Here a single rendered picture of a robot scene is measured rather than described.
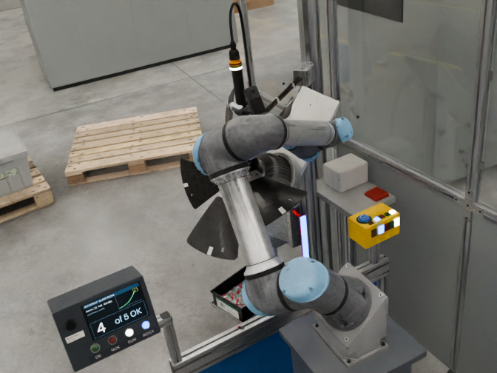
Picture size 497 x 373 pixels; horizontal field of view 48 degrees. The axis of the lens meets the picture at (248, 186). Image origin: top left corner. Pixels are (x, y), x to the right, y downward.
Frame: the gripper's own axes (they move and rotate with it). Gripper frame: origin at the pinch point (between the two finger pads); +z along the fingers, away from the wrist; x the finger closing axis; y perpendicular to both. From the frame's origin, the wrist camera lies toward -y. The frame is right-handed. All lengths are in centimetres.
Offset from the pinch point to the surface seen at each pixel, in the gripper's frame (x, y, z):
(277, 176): 11.9, 34.8, -2.3
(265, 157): 12.3, 29.7, 6.3
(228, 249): -16, 53, -8
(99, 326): -73, 31, -45
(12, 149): -67, 103, 282
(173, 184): 38, 150, 221
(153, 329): -59, 39, -47
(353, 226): 21, 44, -37
